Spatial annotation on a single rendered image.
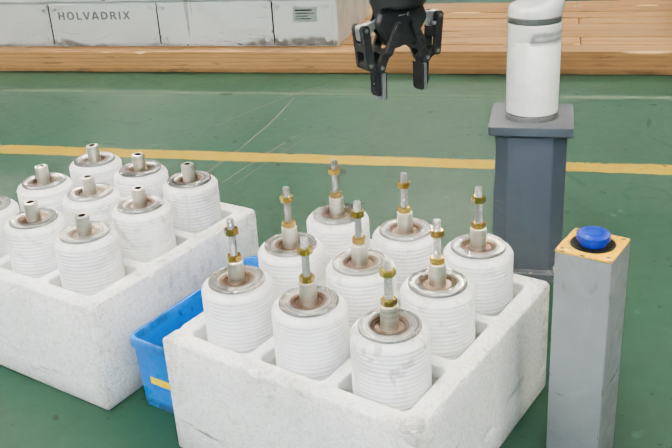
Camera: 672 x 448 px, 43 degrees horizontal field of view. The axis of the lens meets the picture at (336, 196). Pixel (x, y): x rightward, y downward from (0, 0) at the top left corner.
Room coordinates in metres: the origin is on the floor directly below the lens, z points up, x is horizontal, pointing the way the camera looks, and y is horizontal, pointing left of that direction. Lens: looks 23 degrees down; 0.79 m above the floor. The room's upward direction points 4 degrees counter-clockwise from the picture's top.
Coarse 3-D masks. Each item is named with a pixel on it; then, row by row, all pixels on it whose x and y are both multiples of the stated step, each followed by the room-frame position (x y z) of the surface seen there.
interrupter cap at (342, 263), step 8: (336, 256) 1.05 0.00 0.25; (344, 256) 1.05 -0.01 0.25; (368, 256) 1.05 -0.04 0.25; (376, 256) 1.05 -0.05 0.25; (384, 256) 1.04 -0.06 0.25; (336, 264) 1.03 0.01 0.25; (344, 264) 1.03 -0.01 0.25; (368, 264) 1.03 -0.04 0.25; (376, 264) 1.02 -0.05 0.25; (344, 272) 1.01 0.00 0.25; (352, 272) 1.01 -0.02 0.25; (360, 272) 1.00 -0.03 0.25; (368, 272) 1.00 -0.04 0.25; (376, 272) 1.00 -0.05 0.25
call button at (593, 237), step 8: (576, 232) 0.93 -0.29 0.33; (584, 232) 0.93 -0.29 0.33; (592, 232) 0.93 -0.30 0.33; (600, 232) 0.92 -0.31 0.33; (608, 232) 0.92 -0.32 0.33; (584, 240) 0.91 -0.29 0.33; (592, 240) 0.91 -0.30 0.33; (600, 240) 0.91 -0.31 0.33; (608, 240) 0.91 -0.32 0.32; (592, 248) 0.91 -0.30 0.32; (600, 248) 0.91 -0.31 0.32
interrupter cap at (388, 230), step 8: (384, 224) 1.15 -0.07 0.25; (392, 224) 1.15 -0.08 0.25; (416, 224) 1.14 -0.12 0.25; (424, 224) 1.14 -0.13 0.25; (384, 232) 1.12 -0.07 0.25; (392, 232) 1.12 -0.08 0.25; (416, 232) 1.12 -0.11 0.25; (424, 232) 1.11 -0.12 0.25; (392, 240) 1.10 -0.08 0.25; (400, 240) 1.09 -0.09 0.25; (408, 240) 1.09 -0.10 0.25
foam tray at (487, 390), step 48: (528, 288) 1.06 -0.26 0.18; (192, 336) 0.99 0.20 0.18; (480, 336) 0.95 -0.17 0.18; (528, 336) 1.02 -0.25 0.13; (192, 384) 0.96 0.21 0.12; (240, 384) 0.91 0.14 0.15; (288, 384) 0.87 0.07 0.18; (336, 384) 0.86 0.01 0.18; (432, 384) 0.90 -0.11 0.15; (480, 384) 0.89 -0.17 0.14; (528, 384) 1.02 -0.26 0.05; (192, 432) 0.97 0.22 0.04; (240, 432) 0.92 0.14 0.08; (288, 432) 0.87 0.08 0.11; (336, 432) 0.83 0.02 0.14; (384, 432) 0.79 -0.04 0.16; (432, 432) 0.79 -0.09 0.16; (480, 432) 0.90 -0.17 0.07
